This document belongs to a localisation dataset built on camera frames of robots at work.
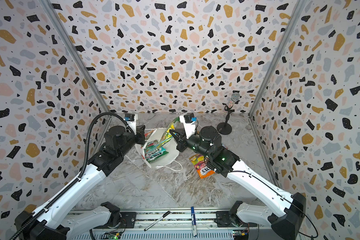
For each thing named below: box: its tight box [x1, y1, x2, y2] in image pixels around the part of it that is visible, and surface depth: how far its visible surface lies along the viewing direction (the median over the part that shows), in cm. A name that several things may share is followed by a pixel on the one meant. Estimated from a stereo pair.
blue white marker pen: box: [191, 206, 197, 237], surface depth 74 cm
